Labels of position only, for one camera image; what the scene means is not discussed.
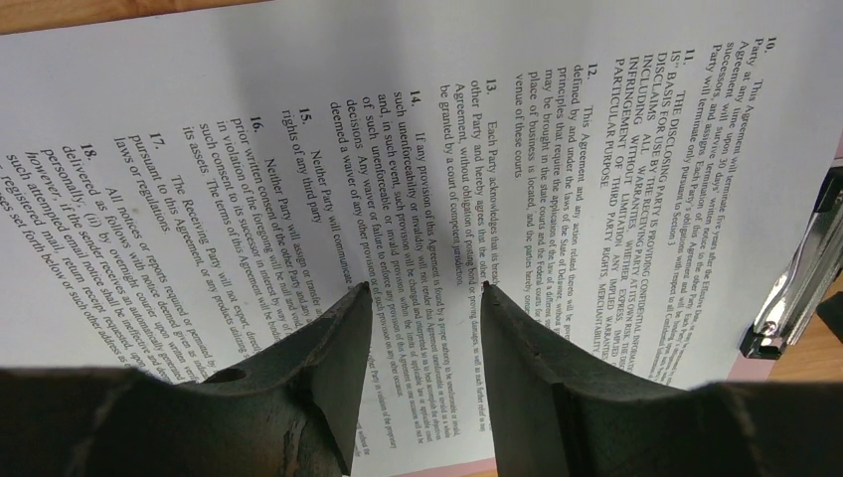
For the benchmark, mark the printed paper sheet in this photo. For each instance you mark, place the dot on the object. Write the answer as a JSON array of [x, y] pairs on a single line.
[[181, 191]]

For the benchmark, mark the pink clipboard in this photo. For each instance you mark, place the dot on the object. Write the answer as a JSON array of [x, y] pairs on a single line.
[[757, 368]]

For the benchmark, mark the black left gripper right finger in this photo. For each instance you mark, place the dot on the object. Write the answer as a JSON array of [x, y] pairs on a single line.
[[557, 410]]

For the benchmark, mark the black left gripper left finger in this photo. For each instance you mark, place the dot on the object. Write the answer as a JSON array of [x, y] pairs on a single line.
[[290, 410]]

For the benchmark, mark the metal clipboard clip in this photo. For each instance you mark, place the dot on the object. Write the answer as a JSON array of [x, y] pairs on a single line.
[[814, 266]]

